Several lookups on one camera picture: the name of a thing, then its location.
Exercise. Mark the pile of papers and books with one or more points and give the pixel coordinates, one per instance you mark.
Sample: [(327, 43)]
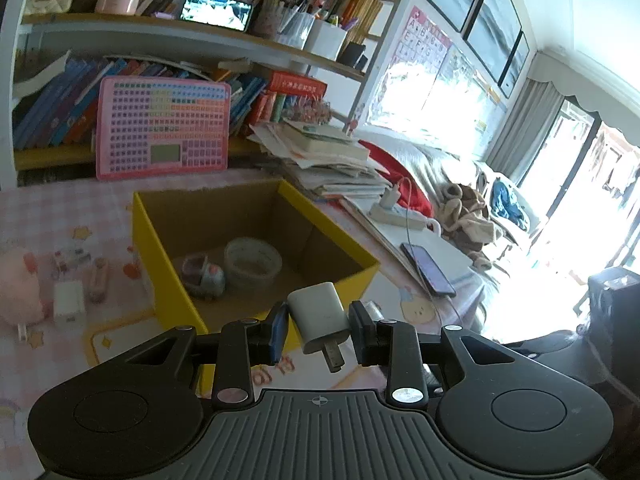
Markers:
[(325, 160)]

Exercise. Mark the pink alphabet wall poster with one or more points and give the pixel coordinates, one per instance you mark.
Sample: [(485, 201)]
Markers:
[(420, 40)]

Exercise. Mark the red cloth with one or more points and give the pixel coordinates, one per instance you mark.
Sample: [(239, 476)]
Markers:
[(400, 170)]

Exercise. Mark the small grey pink toy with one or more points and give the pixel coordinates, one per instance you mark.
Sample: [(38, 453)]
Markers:
[(205, 280)]

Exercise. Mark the white tape roll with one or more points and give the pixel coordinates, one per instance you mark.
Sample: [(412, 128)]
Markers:
[(270, 272)]

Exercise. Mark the pink learning tablet toy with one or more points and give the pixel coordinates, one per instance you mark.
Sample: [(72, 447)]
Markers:
[(160, 120)]

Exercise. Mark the white pen holder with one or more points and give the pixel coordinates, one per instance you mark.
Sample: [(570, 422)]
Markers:
[(327, 42)]

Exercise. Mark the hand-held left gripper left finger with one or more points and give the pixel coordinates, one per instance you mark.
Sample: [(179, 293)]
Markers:
[(279, 335)]

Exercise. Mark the grey curtain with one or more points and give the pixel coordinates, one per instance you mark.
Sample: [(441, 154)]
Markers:
[(530, 130)]

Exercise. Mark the small toy with pink parts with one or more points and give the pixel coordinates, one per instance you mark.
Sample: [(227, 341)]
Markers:
[(70, 260)]

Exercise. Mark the pink plush toy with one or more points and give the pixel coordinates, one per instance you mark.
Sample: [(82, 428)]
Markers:
[(20, 285)]

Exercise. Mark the grey blanket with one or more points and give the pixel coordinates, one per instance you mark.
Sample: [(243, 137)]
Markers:
[(440, 165)]

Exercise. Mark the pink utility knife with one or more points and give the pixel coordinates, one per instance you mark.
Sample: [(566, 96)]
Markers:
[(98, 280)]

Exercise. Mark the row of books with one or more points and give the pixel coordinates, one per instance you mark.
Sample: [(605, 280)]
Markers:
[(60, 105)]

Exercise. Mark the white charger adapter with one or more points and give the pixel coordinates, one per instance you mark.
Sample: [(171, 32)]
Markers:
[(320, 317), (69, 305)]

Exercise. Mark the phone with lit screen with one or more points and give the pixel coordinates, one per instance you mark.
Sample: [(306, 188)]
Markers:
[(217, 10)]

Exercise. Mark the white power strip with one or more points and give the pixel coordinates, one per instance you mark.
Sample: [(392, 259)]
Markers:
[(395, 217)]

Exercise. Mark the colourful spiky decoration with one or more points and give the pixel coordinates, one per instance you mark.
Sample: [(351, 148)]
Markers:
[(310, 110)]

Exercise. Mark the beige plush blanket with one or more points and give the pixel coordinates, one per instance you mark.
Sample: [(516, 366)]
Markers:
[(470, 220)]

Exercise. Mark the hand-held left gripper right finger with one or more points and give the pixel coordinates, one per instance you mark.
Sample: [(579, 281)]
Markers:
[(360, 332)]

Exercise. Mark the medium black picture frame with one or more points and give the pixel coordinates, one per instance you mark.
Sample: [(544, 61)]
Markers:
[(492, 25)]

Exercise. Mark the white wooden bookshelf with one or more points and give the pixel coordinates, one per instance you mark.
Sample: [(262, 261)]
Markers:
[(150, 37)]

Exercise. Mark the white plugged-in charger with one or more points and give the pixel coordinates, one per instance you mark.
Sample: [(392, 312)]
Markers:
[(390, 197)]

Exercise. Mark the black smartphone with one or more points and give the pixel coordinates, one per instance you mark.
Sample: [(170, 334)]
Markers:
[(430, 270)]

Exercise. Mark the small black picture frame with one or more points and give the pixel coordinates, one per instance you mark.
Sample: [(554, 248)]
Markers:
[(515, 65)]

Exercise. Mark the black speaker box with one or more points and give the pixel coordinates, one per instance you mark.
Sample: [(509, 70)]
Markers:
[(612, 300)]

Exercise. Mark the pink checked tablecloth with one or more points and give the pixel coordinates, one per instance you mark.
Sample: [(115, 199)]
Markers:
[(50, 210)]

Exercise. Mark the clear pen holder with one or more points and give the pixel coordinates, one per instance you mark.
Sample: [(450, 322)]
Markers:
[(295, 27)]

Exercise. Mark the yellow cardboard box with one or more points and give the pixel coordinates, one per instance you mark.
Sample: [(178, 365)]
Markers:
[(160, 260)]

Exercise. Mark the thick red book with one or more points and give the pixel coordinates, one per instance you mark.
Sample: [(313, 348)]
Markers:
[(297, 85)]

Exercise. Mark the blue cloth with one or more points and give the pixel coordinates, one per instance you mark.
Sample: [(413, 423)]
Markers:
[(505, 202)]

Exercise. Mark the small black box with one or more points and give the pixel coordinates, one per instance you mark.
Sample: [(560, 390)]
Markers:
[(354, 55)]

